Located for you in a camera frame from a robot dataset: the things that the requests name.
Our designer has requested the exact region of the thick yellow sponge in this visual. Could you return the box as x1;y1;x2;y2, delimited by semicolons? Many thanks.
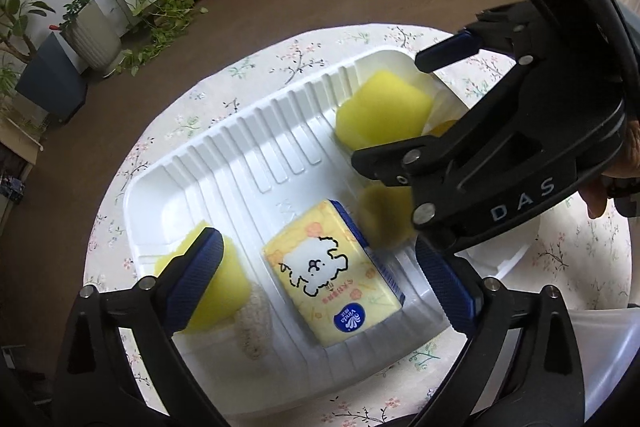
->
155;219;251;338

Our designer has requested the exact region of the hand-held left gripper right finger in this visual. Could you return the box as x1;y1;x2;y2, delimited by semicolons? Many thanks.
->
410;237;586;427

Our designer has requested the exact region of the white knit scrubber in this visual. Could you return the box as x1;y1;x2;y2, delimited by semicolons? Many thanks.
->
234;283;275;360

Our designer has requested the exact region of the yellow mango-shaped makeup sponge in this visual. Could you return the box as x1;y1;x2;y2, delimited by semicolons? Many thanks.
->
425;119;461;138

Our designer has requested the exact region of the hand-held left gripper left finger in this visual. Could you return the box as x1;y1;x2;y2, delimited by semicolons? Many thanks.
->
52;227;226;427

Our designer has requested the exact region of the yellow and blue tissue pack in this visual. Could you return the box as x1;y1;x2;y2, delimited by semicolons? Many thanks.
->
262;199;406;349

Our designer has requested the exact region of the tan gourd-shaped makeup sponge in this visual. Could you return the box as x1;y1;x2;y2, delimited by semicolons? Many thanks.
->
357;184;418;248

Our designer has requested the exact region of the plant in white ribbed pot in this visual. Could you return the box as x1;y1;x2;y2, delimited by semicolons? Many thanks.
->
59;0;123;72

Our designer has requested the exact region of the translucent plastic container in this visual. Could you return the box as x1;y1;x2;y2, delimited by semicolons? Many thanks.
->
570;304;636;427

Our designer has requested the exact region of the rectangular yellow sponge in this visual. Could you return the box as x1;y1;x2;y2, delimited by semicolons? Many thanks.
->
335;69;435;152

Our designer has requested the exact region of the person's right hand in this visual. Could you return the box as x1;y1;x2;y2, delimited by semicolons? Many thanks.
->
581;119;640;219

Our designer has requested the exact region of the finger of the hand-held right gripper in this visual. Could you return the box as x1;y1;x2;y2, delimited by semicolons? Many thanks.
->
351;63;545;229
415;2;551;75

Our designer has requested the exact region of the white ribbed plastic tray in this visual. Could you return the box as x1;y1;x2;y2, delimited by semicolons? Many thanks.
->
122;48;538;350

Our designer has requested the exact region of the tall plant in dark pot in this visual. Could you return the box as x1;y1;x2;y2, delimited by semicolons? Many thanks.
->
0;0;88;125

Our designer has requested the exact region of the floral tablecloth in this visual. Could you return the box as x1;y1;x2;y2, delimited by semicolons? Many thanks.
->
82;23;633;427

